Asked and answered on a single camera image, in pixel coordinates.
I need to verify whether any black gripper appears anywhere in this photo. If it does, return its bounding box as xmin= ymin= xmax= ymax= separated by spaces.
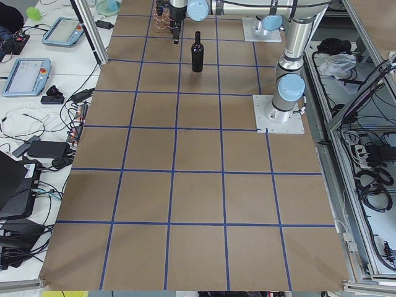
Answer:
xmin=169 ymin=6 xmax=187 ymax=45

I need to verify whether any dark wine bottle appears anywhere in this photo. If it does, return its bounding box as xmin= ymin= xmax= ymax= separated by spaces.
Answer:
xmin=191 ymin=31 xmax=204 ymax=72

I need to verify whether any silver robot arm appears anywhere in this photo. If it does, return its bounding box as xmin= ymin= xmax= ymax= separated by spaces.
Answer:
xmin=261 ymin=1 xmax=331 ymax=124
xmin=156 ymin=1 xmax=331 ymax=44

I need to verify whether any dark bottle in basket middle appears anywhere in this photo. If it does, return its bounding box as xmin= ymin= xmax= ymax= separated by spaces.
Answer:
xmin=156 ymin=0 xmax=163 ymax=16

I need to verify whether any clear bowl with blue block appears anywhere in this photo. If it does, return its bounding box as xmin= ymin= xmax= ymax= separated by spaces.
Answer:
xmin=95 ymin=0 xmax=121 ymax=17

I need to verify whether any upper blue teach pendant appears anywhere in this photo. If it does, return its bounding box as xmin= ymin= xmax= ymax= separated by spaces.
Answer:
xmin=41 ymin=17 xmax=84 ymax=47

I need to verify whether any blue teach pendant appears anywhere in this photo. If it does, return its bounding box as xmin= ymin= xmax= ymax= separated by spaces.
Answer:
xmin=2 ymin=58 xmax=51 ymax=97
xmin=41 ymin=17 xmax=84 ymax=47

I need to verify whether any green plastic block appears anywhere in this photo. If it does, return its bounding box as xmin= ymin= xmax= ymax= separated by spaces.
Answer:
xmin=26 ymin=6 xmax=41 ymax=21

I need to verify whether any small black box device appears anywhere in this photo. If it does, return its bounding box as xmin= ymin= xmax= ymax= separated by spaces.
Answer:
xmin=40 ymin=95 xmax=65 ymax=105

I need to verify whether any lower blue teach pendant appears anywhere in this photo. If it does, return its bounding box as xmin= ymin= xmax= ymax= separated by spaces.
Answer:
xmin=2 ymin=58 xmax=51 ymax=97

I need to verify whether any crumpled white cloth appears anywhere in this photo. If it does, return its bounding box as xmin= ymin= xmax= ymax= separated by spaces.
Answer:
xmin=318 ymin=53 xmax=356 ymax=80

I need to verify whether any black power adapter brick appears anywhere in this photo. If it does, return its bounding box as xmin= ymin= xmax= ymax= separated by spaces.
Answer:
xmin=27 ymin=140 xmax=69 ymax=158

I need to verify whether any black laptop computer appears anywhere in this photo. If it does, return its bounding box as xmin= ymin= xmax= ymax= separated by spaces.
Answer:
xmin=1 ymin=152 xmax=41 ymax=220

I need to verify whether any copper wire wine basket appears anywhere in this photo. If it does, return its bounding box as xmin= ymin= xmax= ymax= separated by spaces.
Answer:
xmin=153 ymin=9 xmax=171 ymax=35

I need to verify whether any aluminium frame post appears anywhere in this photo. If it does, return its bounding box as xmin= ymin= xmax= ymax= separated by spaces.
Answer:
xmin=70 ymin=0 xmax=108 ymax=67

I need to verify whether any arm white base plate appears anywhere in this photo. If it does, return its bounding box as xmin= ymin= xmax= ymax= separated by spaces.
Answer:
xmin=242 ymin=15 xmax=283 ymax=43
xmin=252 ymin=95 xmax=305 ymax=134

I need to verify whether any black coiled cables bundle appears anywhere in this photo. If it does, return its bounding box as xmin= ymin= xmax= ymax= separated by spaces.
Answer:
xmin=354 ymin=166 xmax=394 ymax=214

